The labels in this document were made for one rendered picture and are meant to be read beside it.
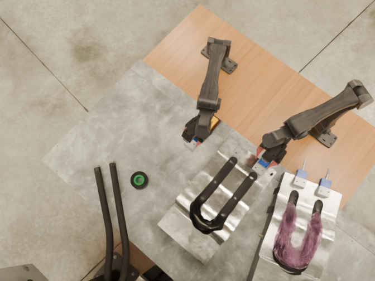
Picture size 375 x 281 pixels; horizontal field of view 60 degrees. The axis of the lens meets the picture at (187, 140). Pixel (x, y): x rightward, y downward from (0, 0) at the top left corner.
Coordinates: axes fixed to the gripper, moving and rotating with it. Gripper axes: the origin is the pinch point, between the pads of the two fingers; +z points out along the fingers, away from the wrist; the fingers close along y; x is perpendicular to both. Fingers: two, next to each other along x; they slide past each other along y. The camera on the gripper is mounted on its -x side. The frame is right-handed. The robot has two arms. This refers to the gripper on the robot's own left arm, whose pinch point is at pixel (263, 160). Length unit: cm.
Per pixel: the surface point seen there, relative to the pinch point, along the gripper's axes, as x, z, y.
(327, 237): -5.2, 7.4, 39.0
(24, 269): -85, 24, -39
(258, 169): -2.9, 2.7, 0.5
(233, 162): -3.8, 7.9, -9.6
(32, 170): -23, 122, -122
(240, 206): -15.4, 14.4, 4.0
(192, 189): -24.1, 15.1, -15.5
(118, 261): -28, 123, -32
